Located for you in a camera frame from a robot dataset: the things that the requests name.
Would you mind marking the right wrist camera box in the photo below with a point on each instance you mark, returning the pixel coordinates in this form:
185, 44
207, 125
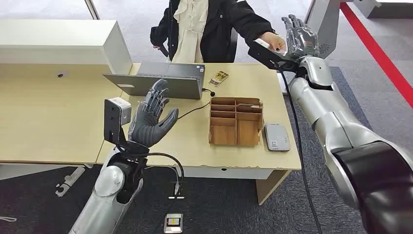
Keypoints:
267, 55

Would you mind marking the grey white kiosk stand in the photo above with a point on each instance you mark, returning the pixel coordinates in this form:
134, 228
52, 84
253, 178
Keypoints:
327, 22

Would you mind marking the person's hand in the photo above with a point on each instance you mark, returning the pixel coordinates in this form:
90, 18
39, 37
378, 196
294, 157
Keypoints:
272, 40
156, 47

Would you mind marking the grey white stand base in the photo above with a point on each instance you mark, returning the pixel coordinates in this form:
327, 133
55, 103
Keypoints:
387, 9

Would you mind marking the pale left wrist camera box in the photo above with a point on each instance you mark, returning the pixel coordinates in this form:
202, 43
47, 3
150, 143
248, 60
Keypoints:
117, 113

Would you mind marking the person's left hand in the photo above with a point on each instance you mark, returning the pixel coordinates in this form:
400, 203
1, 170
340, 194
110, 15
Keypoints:
272, 40

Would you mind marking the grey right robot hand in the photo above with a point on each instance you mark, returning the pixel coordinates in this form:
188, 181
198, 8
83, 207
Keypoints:
301, 40

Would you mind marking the person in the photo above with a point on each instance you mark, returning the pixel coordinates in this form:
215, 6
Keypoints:
219, 29

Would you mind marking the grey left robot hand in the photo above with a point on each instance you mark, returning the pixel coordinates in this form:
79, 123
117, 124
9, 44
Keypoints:
146, 127

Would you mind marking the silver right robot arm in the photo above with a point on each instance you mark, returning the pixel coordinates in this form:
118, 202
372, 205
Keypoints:
338, 129

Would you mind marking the person's right hand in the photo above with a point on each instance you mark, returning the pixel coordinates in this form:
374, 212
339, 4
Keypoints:
156, 47

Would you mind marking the grey card reader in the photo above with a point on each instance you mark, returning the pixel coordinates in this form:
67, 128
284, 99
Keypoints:
277, 137

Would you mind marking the white desk cabinet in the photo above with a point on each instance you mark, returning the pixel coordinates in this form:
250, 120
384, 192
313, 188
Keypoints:
58, 42

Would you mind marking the silver floor socket box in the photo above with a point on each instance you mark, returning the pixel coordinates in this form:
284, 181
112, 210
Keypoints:
173, 223

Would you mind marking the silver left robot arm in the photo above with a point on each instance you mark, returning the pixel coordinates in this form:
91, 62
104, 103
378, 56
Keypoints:
105, 193

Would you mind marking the light wood desk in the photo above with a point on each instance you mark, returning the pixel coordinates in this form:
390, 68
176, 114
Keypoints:
48, 122
193, 145

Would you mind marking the white metal bracket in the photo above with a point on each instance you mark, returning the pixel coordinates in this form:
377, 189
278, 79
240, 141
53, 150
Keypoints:
69, 181

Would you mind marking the grey laptop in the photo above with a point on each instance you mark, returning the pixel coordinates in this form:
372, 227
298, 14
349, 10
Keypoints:
161, 85

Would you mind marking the grey slanted pole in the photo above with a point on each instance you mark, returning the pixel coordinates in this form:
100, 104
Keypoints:
92, 9

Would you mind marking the brown cardboard organizer box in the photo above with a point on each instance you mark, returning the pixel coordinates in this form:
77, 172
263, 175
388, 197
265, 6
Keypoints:
237, 129

